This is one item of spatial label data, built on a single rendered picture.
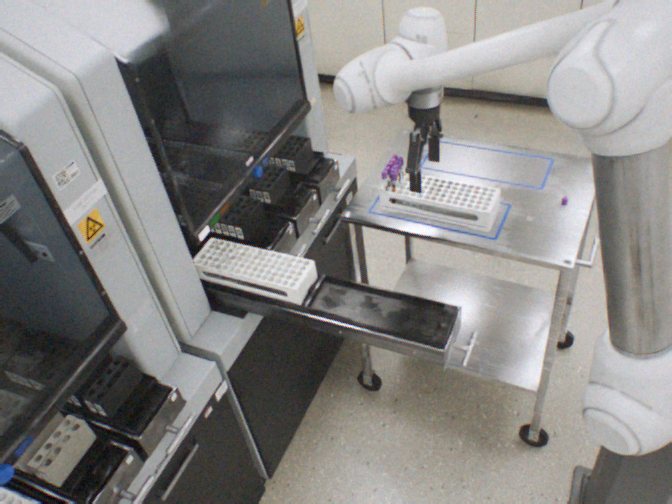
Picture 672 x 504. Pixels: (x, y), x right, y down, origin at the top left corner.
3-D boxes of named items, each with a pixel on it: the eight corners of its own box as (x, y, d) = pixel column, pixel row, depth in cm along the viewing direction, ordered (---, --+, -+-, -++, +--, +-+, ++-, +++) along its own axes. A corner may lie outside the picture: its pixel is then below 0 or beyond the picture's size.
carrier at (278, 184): (285, 182, 178) (281, 165, 174) (291, 183, 177) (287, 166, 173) (265, 206, 170) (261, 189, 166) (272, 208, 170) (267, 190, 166)
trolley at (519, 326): (357, 388, 221) (329, 213, 165) (403, 299, 249) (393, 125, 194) (547, 453, 195) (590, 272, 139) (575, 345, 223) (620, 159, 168)
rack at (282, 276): (196, 281, 154) (189, 263, 150) (217, 254, 161) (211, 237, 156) (301, 308, 143) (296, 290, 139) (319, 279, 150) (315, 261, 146)
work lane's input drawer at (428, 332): (188, 301, 159) (177, 277, 153) (216, 265, 168) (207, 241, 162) (464, 378, 132) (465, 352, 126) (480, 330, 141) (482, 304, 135)
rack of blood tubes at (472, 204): (379, 209, 164) (377, 190, 160) (393, 187, 170) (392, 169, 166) (489, 232, 153) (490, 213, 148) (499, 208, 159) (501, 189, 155)
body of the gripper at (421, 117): (433, 112, 138) (433, 147, 144) (445, 94, 143) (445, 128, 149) (402, 108, 141) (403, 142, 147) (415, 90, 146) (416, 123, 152)
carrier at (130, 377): (136, 373, 133) (126, 356, 129) (144, 376, 132) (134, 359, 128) (102, 418, 125) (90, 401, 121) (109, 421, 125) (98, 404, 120)
